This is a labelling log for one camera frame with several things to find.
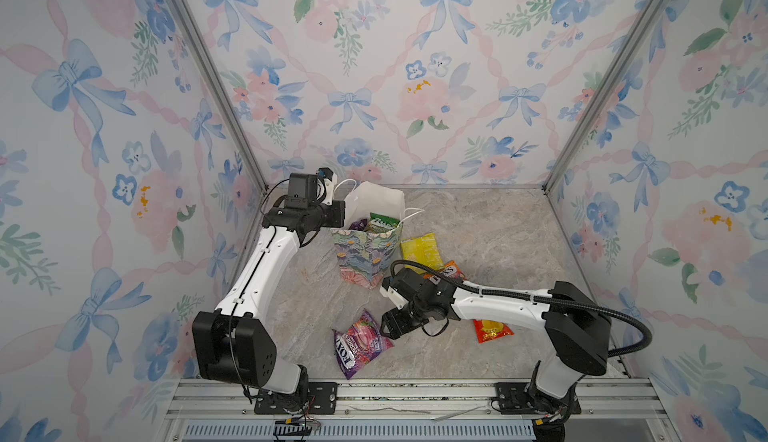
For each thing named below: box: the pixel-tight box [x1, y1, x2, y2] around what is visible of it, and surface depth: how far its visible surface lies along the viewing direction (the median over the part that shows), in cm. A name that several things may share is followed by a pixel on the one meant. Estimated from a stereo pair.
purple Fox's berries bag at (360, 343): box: [332, 308, 395, 380], surface depth 81 cm
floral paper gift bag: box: [330, 179, 425, 288], surface depth 87 cm
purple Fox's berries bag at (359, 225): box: [348, 218, 368, 231], surface depth 97 cm
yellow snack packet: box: [400, 232, 445, 274], surface depth 101 cm
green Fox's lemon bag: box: [366, 212, 401, 232], surface depth 96 cm
